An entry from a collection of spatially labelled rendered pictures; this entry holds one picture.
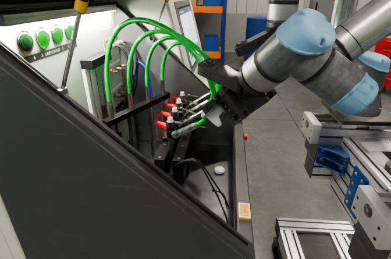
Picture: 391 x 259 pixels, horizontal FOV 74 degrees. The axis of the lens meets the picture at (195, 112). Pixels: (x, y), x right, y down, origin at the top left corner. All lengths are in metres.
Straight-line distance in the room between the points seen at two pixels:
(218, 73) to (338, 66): 0.22
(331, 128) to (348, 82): 0.73
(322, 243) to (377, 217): 0.98
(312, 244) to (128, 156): 1.39
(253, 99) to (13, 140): 0.48
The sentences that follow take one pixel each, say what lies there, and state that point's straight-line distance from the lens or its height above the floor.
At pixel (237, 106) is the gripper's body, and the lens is 0.55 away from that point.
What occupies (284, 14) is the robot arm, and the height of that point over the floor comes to 1.43.
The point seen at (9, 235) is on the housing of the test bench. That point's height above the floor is 0.94.
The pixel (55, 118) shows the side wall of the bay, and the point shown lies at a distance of 0.54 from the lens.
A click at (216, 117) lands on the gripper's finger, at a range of 0.62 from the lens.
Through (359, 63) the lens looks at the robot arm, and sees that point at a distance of 1.18.
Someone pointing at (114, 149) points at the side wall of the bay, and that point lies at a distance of 0.52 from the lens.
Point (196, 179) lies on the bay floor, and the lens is 1.03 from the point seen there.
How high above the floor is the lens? 1.48
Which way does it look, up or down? 25 degrees down
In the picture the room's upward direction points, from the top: straight up
